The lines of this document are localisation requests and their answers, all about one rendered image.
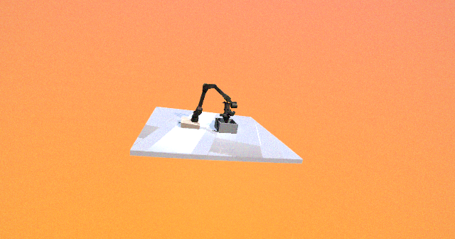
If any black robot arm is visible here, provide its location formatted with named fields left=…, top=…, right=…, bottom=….
left=191, top=83, right=237, bottom=122

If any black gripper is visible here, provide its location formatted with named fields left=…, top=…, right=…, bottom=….
left=220, top=108, right=232, bottom=123

